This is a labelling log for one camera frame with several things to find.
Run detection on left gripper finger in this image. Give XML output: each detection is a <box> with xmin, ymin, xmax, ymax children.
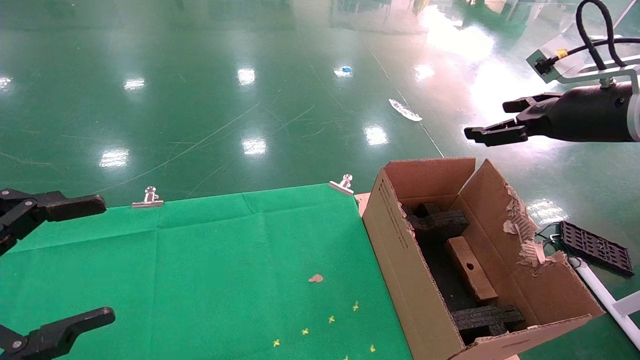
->
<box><xmin>0</xmin><ymin>187</ymin><xmax>107</xmax><ymax>257</ymax></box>
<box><xmin>0</xmin><ymin>306</ymin><xmax>117</xmax><ymax>360</ymax></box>

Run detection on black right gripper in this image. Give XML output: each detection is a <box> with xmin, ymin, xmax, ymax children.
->
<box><xmin>464</xmin><ymin>82</ymin><xmax>636</xmax><ymax>148</ymax></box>

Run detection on small cardboard box with hole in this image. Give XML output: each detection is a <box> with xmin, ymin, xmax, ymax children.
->
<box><xmin>445</xmin><ymin>236</ymin><xmax>499</xmax><ymax>306</ymax></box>

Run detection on large open cardboard carton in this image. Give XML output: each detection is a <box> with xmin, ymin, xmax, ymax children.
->
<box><xmin>361</xmin><ymin>156</ymin><xmax>606</xmax><ymax>360</ymax></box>

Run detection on silver binder clip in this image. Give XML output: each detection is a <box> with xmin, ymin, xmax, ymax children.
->
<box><xmin>132</xmin><ymin>186</ymin><xmax>165</xmax><ymax>209</ymax></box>
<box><xmin>328</xmin><ymin>173</ymin><xmax>356</xmax><ymax>197</ymax></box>

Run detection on white paper scrap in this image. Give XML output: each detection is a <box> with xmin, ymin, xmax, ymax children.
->
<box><xmin>388</xmin><ymin>98</ymin><xmax>423</xmax><ymax>123</ymax></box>

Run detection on black foam block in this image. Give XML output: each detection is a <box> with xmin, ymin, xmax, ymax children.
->
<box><xmin>451</xmin><ymin>304</ymin><xmax>526</xmax><ymax>346</ymax></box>
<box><xmin>402</xmin><ymin>201</ymin><xmax>471</xmax><ymax>241</ymax></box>

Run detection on black plastic grid tray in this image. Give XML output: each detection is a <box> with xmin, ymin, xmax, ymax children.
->
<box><xmin>559</xmin><ymin>221</ymin><xmax>636</xmax><ymax>277</ymax></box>

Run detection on large green table cloth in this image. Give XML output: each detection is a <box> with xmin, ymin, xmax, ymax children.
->
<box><xmin>0</xmin><ymin>183</ymin><xmax>413</xmax><ymax>360</ymax></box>

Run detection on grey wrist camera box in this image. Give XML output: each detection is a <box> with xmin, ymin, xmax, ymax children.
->
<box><xmin>526</xmin><ymin>34</ymin><xmax>626</xmax><ymax>83</ymax></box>

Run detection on silver camera mount bracket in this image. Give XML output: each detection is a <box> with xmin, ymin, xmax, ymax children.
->
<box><xmin>555</xmin><ymin>65</ymin><xmax>640</xmax><ymax>96</ymax></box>

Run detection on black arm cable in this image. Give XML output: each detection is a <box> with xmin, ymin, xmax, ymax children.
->
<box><xmin>534</xmin><ymin>0</ymin><xmax>640</xmax><ymax>71</ymax></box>

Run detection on white frame pipe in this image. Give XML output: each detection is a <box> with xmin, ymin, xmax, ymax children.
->
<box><xmin>570</xmin><ymin>256</ymin><xmax>640</xmax><ymax>351</ymax></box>

